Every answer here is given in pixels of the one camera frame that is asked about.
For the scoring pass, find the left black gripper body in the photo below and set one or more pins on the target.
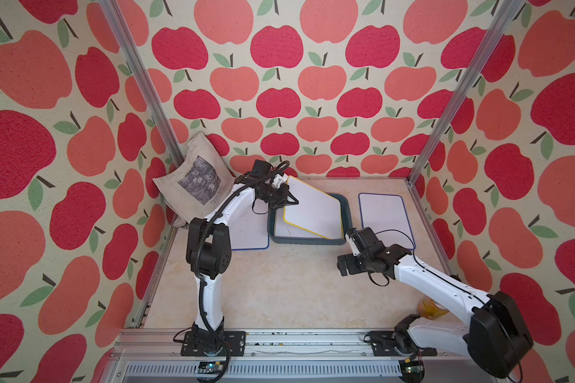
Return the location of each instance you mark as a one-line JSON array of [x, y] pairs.
[[275, 196]]

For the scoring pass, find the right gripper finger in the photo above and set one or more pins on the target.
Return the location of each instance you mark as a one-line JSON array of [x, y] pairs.
[[343, 269], [342, 259]]

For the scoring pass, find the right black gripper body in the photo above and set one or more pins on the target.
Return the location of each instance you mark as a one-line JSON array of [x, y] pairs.
[[360, 263]]

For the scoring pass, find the yellow-framed whiteboard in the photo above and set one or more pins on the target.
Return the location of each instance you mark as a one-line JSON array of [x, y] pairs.
[[315, 206], [320, 231]]

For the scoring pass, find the blue-framed whiteboard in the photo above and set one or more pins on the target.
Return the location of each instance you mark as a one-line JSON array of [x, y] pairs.
[[387, 216], [249, 232]]

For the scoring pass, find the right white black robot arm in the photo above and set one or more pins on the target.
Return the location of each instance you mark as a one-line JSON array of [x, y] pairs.
[[492, 331]]

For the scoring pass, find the teal plastic storage box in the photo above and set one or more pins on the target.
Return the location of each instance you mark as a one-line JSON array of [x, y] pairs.
[[312, 240]]

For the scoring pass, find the beige printed canvas bag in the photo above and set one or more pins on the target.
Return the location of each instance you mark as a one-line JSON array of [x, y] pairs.
[[199, 185]]

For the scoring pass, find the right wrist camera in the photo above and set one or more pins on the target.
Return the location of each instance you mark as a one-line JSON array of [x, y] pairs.
[[364, 241]]

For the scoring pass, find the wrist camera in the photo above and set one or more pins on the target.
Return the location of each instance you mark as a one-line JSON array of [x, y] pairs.
[[364, 241], [261, 170]]

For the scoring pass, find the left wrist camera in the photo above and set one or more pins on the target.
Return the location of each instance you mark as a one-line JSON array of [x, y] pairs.
[[261, 170]]

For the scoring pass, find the left aluminium frame post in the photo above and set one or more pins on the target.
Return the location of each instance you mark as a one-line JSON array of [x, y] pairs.
[[120, 29]]

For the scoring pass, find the aluminium frame post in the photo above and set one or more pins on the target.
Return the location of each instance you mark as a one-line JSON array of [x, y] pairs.
[[120, 29], [503, 18]]

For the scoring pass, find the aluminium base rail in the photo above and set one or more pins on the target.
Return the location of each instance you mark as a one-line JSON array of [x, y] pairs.
[[283, 355]]

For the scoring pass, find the right aluminium frame post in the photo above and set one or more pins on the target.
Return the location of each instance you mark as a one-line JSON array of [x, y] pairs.
[[503, 18]]

